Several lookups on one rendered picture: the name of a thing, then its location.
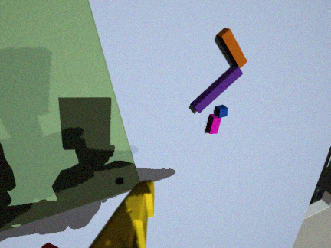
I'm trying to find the dark red rod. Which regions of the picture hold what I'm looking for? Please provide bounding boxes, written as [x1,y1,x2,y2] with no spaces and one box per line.
[41,243,59,248]

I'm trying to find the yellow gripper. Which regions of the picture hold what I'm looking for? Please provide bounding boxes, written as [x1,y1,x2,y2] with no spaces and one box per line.
[89,180,155,248]

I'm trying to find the magenta block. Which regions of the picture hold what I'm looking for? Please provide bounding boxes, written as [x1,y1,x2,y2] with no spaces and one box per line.
[205,114,221,134]

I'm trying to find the small blue cube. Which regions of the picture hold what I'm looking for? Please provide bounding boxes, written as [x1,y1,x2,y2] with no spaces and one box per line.
[215,105,228,118]

